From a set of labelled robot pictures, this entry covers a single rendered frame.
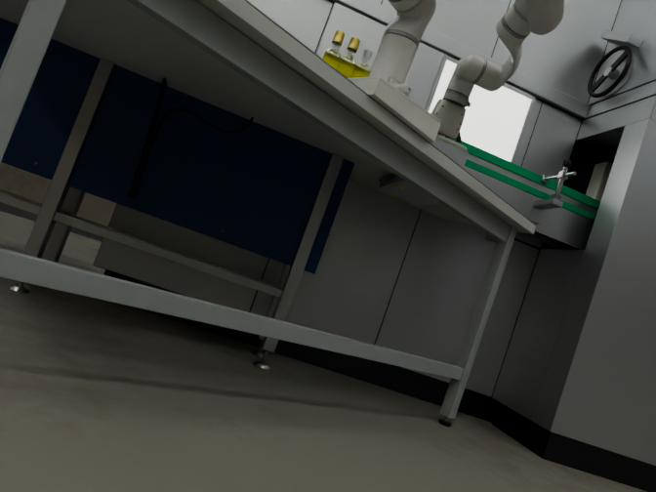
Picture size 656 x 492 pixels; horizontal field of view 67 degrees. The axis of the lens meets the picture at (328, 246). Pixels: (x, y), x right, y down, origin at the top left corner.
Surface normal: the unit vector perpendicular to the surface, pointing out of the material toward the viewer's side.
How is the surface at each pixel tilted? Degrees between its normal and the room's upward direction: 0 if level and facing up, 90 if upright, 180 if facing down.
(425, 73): 90
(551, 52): 90
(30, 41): 90
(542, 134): 90
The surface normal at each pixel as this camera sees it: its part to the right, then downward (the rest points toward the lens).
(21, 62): 0.64, 0.18
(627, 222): 0.20, 0.00
